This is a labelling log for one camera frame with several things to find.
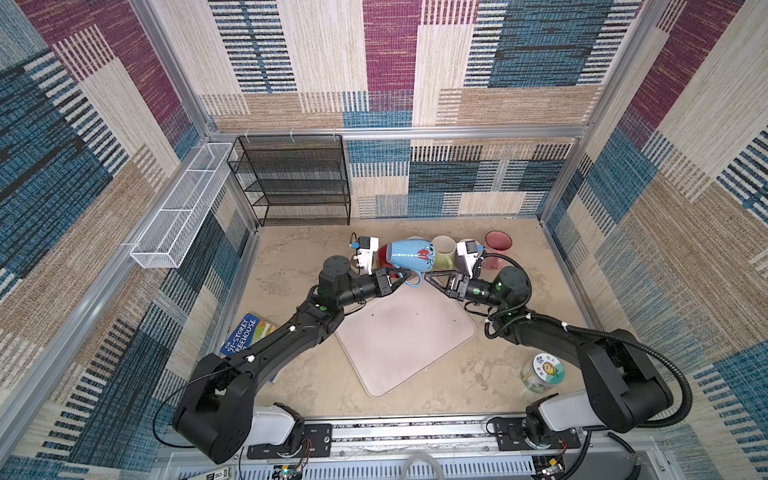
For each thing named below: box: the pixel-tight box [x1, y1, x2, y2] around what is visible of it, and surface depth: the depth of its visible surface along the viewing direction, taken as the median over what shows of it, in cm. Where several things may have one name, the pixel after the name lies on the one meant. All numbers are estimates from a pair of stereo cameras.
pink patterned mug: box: [482, 230, 512, 270], surface depth 101 cm
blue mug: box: [390, 239, 436, 288], surface depth 73 cm
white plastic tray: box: [335, 279, 478, 398], surface depth 93 cm
